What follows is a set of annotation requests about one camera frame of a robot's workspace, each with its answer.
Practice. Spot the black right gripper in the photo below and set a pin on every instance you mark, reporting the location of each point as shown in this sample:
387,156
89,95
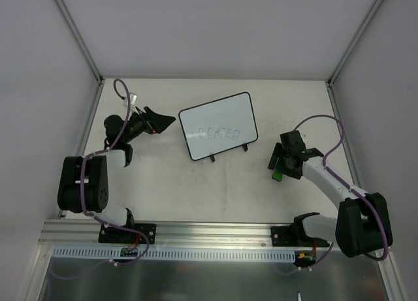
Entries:
274,160

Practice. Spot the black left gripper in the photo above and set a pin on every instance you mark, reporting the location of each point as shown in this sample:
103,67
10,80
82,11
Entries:
150,120

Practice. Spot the green whiteboard eraser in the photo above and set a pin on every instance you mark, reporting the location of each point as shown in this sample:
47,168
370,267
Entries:
277,175

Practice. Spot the small black-framed whiteboard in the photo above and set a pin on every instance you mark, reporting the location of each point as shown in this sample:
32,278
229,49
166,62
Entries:
217,126

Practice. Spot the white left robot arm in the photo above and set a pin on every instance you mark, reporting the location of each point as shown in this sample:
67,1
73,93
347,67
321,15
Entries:
83,186

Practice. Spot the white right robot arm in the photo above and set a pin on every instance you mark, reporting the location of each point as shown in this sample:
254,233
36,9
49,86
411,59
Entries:
362,224

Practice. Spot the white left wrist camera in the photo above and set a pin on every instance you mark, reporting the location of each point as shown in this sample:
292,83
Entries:
130,101

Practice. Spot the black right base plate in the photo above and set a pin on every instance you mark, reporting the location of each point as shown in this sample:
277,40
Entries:
285,236

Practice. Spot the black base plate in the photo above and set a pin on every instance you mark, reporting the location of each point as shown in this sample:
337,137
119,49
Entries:
285,236
110,235

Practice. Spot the right aluminium frame post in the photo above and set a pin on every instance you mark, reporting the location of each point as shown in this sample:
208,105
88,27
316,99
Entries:
355,40

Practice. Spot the aluminium frame post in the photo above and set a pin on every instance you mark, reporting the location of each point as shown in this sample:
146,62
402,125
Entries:
355,40
77,37

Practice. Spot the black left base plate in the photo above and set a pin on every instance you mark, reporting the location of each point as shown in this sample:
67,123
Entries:
110,235

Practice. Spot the left aluminium frame post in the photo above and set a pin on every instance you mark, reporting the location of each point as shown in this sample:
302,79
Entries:
77,37

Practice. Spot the white slotted cable duct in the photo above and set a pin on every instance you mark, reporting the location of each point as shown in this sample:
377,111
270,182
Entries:
176,254

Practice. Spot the aluminium mounting rail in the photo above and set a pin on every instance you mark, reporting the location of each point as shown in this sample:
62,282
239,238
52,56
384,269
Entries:
166,234

